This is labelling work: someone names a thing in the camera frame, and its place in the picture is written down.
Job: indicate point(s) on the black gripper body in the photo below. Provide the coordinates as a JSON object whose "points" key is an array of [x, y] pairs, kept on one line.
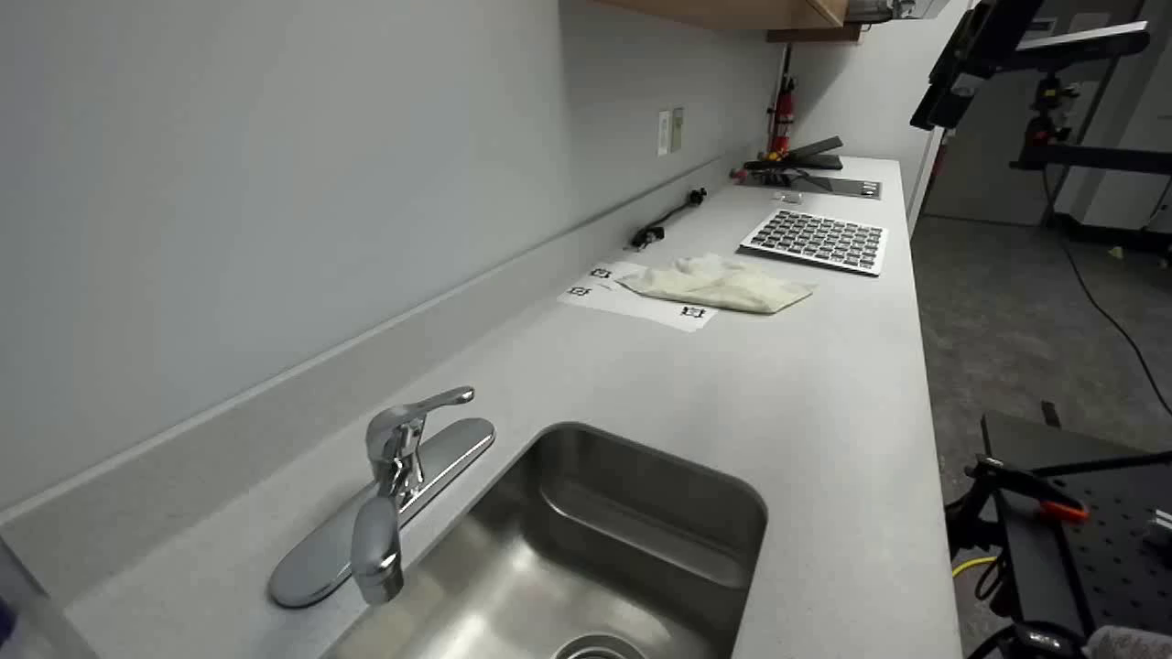
{"points": [[992, 39]]}

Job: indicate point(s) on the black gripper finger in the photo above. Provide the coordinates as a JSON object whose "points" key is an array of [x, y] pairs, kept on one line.
{"points": [[943, 98]]}

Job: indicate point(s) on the chrome faucet spout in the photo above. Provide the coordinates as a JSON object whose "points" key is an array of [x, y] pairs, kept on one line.
{"points": [[378, 549]]}

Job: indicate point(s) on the gray flat panel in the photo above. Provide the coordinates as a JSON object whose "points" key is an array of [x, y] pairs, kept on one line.
{"points": [[1081, 41]]}

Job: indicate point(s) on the black stand with red clamp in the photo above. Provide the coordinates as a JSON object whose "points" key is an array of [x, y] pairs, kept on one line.
{"points": [[1049, 122]]}

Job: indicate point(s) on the dark flat tray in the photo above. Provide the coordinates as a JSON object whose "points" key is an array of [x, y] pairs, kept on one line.
{"points": [[844, 187]]}

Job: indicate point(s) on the black tools pile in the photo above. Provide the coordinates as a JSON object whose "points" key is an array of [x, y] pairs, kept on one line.
{"points": [[799, 158]]}

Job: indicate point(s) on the red and black clamp tool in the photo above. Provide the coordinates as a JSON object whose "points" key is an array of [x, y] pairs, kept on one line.
{"points": [[781, 105]]}

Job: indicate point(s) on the grey keyboard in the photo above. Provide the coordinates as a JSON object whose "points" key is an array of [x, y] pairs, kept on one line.
{"points": [[813, 241]]}

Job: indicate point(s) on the white crumpled cloth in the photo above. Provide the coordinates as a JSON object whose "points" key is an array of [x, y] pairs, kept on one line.
{"points": [[717, 286]]}

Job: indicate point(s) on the black rod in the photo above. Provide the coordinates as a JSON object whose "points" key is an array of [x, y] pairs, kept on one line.
{"points": [[664, 222]]}

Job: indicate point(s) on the white paper with markers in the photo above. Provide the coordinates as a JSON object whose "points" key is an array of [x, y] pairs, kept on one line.
{"points": [[598, 296]]}

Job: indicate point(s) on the black perforated table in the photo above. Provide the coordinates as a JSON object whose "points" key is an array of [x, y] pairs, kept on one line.
{"points": [[1101, 536]]}

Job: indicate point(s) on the stainless steel sink basin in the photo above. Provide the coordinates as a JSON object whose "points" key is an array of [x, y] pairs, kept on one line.
{"points": [[633, 536]]}

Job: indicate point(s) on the metal sink drain strainer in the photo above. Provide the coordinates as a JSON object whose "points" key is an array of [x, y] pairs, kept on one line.
{"points": [[598, 645]]}

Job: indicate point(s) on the white wall outlet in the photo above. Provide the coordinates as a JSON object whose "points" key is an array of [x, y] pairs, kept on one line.
{"points": [[669, 130]]}

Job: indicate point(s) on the chrome faucet base plate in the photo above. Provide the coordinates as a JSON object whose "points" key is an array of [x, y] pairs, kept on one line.
{"points": [[311, 564]]}

